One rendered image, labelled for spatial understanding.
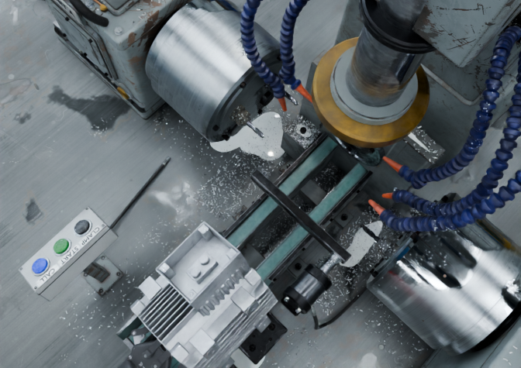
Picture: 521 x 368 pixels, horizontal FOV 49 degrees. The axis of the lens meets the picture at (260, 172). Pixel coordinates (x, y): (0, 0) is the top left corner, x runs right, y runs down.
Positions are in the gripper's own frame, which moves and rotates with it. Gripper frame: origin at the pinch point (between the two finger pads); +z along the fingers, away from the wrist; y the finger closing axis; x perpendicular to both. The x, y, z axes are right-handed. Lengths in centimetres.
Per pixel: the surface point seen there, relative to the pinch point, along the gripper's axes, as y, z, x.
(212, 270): 2.5, 5.2, -5.4
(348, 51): 8, 44, -25
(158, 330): 2.1, -8.3, -6.5
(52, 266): 24.5, -14.4, -4.3
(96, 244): 22.1, -6.5, -2.1
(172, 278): 7.0, -0.8, -4.4
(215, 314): -2.8, 0.0, -3.5
